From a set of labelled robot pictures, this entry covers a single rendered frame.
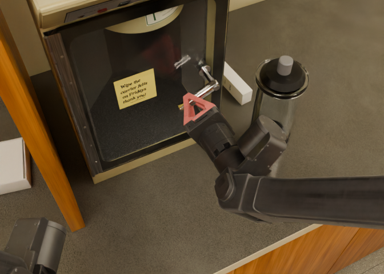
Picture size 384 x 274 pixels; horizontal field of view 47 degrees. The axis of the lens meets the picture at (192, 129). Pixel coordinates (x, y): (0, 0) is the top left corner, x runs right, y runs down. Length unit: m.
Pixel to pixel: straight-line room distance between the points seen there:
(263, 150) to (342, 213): 0.20
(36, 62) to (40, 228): 0.78
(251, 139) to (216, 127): 0.09
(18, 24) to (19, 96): 0.59
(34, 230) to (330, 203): 0.36
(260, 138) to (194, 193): 0.34
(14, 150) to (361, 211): 0.80
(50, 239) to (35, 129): 0.18
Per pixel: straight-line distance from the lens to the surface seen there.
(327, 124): 1.16
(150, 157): 1.04
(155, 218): 0.98
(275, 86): 0.89
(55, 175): 0.81
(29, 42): 1.26
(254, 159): 0.70
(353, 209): 0.53
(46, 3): 0.54
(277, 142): 0.70
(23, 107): 0.66
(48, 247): 0.60
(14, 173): 1.06
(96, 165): 0.96
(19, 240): 0.59
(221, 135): 0.76
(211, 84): 0.84
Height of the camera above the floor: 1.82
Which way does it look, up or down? 53 degrees down
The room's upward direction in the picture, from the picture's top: straight up
